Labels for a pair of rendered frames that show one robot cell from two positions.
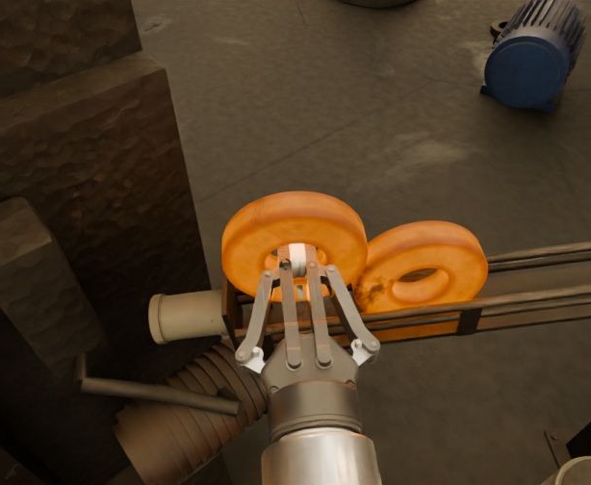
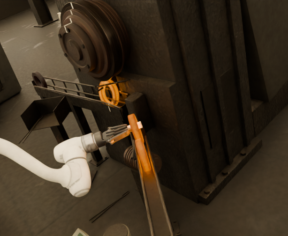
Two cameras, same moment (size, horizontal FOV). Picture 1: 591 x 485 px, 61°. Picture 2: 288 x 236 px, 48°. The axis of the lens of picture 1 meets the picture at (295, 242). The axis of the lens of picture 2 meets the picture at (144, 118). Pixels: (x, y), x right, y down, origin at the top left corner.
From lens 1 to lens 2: 1.51 m
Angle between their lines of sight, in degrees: 71
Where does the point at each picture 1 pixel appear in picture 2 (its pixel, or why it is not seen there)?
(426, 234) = (137, 141)
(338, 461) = (87, 136)
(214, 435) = (133, 162)
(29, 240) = (131, 99)
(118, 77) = (162, 84)
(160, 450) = (126, 153)
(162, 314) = not seen: hidden behind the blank
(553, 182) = not seen: outside the picture
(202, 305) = not seen: hidden behind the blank
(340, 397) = (97, 136)
